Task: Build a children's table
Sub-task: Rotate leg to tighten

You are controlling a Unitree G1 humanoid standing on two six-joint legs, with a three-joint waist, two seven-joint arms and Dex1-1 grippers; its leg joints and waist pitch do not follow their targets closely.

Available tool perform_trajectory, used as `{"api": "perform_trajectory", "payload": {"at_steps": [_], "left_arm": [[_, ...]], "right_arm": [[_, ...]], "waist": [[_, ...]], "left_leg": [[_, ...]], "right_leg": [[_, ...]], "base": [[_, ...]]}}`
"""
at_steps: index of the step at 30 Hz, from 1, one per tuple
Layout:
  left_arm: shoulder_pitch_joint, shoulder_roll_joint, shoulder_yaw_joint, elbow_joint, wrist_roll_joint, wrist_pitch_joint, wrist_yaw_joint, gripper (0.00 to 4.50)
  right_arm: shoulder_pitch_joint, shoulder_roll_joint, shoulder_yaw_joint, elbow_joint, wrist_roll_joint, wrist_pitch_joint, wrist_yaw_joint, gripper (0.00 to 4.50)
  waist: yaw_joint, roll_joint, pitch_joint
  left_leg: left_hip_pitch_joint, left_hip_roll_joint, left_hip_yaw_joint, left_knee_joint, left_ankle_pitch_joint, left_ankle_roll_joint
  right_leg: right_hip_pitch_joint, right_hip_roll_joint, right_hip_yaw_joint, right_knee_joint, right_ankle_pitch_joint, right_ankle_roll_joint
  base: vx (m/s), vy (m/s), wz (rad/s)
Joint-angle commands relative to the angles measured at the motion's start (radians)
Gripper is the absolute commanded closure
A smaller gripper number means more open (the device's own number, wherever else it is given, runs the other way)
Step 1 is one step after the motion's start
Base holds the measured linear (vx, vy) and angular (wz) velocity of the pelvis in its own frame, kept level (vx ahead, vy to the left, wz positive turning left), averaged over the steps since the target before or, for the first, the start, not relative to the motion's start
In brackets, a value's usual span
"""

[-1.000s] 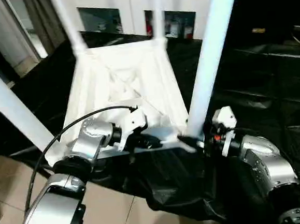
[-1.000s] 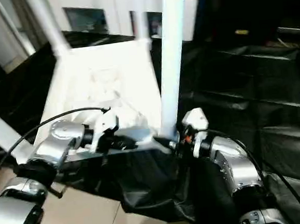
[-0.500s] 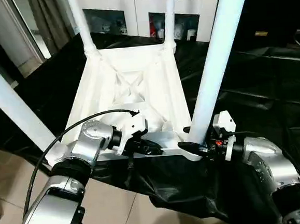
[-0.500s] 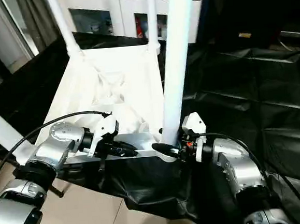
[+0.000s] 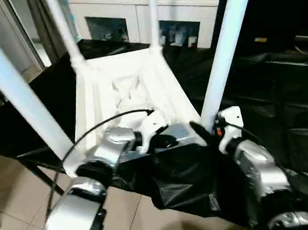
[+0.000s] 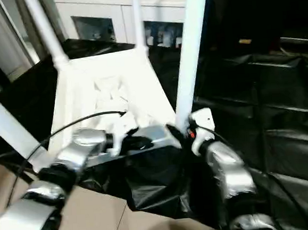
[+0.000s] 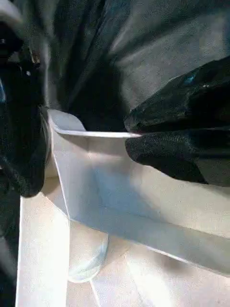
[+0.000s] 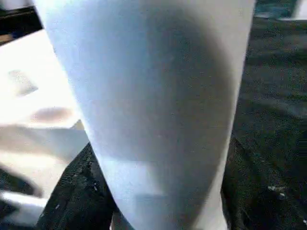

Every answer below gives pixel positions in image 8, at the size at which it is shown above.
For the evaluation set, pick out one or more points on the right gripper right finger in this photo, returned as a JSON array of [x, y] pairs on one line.
[[259, 191]]

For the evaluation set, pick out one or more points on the white plastic table leg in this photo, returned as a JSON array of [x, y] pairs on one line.
[[148, 95]]

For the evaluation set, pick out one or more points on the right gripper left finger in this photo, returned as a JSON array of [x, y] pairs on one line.
[[79, 191]]

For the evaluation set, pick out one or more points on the black shiny mat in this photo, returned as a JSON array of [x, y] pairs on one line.
[[275, 83]]

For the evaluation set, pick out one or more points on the white plastic table top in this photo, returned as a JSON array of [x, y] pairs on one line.
[[36, 107]]

